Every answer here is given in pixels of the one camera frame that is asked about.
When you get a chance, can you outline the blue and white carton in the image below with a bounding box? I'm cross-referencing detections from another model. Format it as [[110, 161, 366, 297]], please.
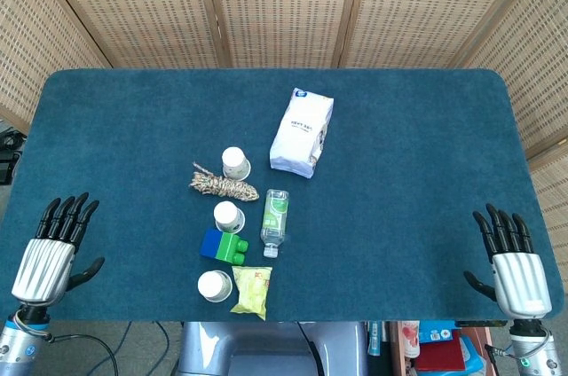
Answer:
[[419, 320, 459, 344]]

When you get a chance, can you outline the braided beige rope bundle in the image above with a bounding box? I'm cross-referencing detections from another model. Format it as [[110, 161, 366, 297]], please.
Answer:
[[188, 161, 260, 202]]

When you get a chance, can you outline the wooden shelf frame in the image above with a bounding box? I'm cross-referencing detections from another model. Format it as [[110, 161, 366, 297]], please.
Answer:
[[389, 321, 499, 376]]

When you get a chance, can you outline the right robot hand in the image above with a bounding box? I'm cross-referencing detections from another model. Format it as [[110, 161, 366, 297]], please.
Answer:
[[463, 203, 554, 319]]

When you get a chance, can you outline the yellow-green snack packet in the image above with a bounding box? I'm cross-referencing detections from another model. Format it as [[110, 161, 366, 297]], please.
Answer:
[[229, 265, 273, 322]]

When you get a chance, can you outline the black torso cable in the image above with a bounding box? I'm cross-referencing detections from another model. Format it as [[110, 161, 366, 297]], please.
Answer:
[[297, 322, 321, 376]]

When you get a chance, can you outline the red box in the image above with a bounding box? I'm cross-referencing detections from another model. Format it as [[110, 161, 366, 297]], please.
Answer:
[[414, 330, 467, 372]]

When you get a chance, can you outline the grey robot torso base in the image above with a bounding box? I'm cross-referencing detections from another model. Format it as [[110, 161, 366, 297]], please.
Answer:
[[177, 321, 369, 376]]

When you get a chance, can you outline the wooden woven folding screen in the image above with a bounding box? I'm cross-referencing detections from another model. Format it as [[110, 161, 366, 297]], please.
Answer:
[[0, 0, 568, 302]]

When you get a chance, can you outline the blue toy building block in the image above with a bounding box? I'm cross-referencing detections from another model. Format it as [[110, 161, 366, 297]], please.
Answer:
[[199, 228, 225, 260]]

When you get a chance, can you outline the white paper bag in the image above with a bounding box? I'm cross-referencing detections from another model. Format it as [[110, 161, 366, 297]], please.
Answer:
[[268, 86, 335, 180]]

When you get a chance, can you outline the white floral paper cup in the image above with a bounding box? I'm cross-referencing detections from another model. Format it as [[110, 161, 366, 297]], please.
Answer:
[[220, 146, 252, 181], [212, 200, 247, 234], [197, 270, 233, 304]]

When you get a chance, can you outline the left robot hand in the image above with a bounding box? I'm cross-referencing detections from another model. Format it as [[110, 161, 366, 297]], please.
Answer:
[[11, 192, 107, 306]]

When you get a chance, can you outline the light blue plastic bin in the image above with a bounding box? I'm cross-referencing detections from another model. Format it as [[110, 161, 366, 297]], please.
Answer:
[[459, 335, 488, 376]]

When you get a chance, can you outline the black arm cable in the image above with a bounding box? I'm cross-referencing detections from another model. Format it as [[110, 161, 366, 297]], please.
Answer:
[[43, 332, 121, 376]]

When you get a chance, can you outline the white and red packet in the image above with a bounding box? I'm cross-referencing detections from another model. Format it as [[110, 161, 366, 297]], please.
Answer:
[[400, 320, 421, 359]]

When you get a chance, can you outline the clear green-label water bottle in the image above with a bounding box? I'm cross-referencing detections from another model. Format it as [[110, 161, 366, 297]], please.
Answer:
[[259, 188, 290, 259]]

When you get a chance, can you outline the blue felt table mat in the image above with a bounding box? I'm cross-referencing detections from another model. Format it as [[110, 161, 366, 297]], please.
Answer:
[[0, 67, 565, 324]]

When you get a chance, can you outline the green toy building block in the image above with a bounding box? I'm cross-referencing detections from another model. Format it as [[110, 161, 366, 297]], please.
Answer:
[[219, 232, 250, 267]]

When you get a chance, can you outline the black floor device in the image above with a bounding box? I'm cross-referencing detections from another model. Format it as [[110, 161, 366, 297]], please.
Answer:
[[0, 126, 24, 185]]

